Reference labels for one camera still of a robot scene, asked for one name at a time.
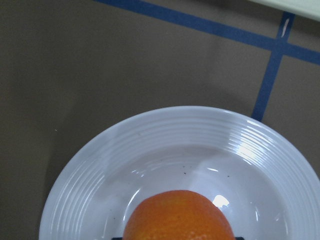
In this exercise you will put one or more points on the orange fruit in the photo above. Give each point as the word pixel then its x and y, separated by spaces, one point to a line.
pixel 177 215

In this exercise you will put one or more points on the white ribbed plate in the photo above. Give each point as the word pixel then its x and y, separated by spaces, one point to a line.
pixel 263 185

